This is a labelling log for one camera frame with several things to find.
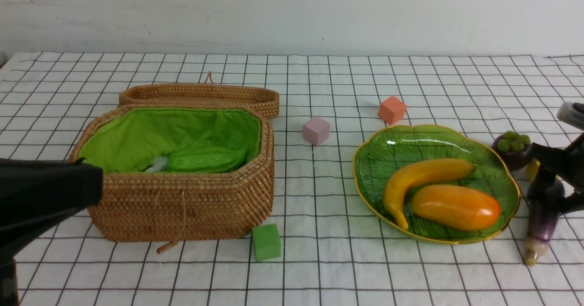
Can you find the white grid tablecloth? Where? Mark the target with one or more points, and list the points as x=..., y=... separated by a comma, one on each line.
x=335, y=251

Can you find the green foam cube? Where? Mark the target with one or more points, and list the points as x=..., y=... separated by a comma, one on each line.
x=267, y=243

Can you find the dark purple plastic mangosteen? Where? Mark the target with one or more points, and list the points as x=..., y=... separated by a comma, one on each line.
x=511, y=147

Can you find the yellow foam cube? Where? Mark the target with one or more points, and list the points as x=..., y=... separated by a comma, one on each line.
x=531, y=170

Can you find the yellow plastic banana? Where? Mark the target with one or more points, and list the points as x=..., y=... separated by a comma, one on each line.
x=420, y=174

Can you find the woven wicker basket lid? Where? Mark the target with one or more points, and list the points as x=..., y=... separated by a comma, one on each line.
x=262, y=100

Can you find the pink foam cube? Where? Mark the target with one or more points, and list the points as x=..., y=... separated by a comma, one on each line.
x=316, y=131

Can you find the orange foam cube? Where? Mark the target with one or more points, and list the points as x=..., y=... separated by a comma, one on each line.
x=392, y=110

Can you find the green leaf-shaped glass plate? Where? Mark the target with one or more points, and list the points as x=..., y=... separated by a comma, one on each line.
x=391, y=148

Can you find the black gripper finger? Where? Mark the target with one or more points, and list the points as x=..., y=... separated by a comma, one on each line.
x=567, y=163

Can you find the orange yellow plastic mango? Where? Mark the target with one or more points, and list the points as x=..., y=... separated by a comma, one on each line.
x=458, y=207

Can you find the woven wicker basket green lining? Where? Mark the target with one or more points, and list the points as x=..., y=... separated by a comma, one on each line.
x=143, y=202

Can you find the purple plastic eggplant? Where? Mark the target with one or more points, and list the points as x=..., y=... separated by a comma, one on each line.
x=545, y=197

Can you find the light green plastic gourd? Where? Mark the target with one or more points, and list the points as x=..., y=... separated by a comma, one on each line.
x=210, y=159

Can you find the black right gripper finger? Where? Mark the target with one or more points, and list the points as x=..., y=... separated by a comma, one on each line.
x=572, y=203

